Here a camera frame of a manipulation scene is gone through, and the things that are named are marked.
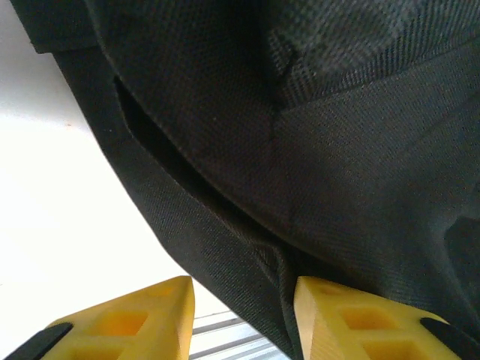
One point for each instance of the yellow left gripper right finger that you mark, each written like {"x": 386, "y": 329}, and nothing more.
{"x": 326, "y": 337}

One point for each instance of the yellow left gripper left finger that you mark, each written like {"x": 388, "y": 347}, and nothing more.
{"x": 165, "y": 337}

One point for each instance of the black backpack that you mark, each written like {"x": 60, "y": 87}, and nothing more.
{"x": 300, "y": 150}

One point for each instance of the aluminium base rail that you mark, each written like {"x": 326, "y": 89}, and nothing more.
{"x": 225, "y": 337}

